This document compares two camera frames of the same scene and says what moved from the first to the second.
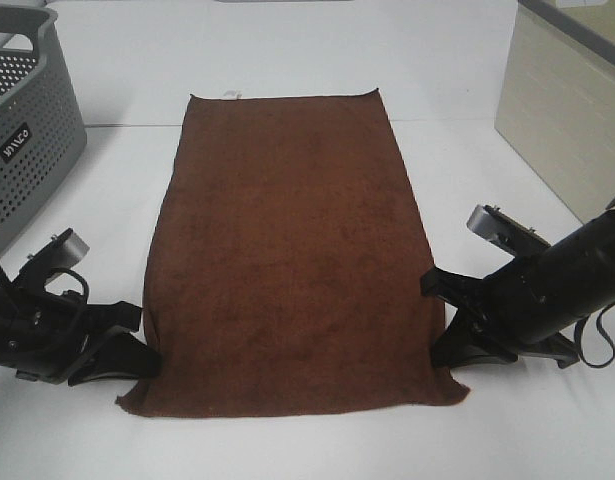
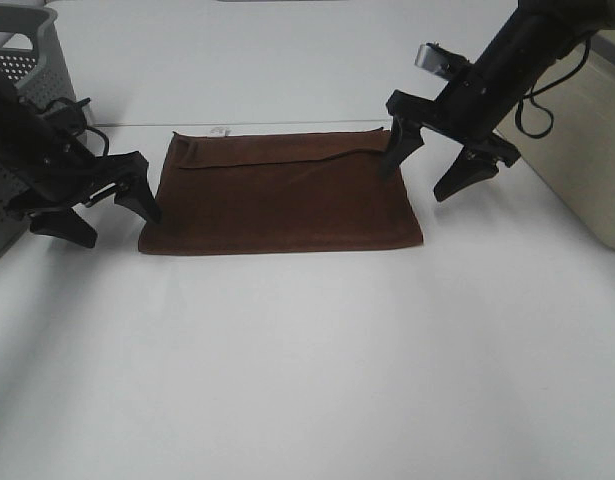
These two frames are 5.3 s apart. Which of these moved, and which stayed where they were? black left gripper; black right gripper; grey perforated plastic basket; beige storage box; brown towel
Moved: brown towel; black right gripper; black left gripper
Stayed: beige storage box; grey perforated plastic basket
